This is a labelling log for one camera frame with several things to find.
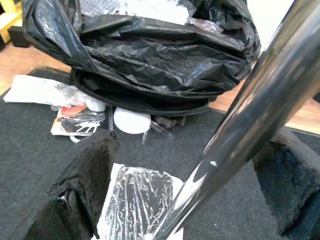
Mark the clear bubble wrap piece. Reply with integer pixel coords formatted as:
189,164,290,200
2,74,108,113

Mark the white round lid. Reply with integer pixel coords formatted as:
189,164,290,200
113,106,153,135

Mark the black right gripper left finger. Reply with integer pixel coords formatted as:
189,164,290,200
23,129,120,240

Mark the black trash bag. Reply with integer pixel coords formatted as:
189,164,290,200
21,0,263,101

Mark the clear plastic wrapper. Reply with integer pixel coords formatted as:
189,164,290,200
140,119,175,146

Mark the yellow tubular steel frame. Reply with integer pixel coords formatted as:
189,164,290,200
0,0,31,48

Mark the clear bubble wrap sheet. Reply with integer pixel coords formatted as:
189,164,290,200
79,0,121,16

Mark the crumpled white plastic wrap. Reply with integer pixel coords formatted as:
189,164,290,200
113,0,199,26

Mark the white plastic dustpan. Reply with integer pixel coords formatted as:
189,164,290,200
96,162,185,240

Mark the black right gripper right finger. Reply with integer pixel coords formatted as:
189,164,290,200
251,127,320,240

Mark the orange black packet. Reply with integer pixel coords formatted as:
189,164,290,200
49,105,106,138

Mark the dark grey floor mat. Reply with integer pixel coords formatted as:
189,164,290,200
0,66,320,240

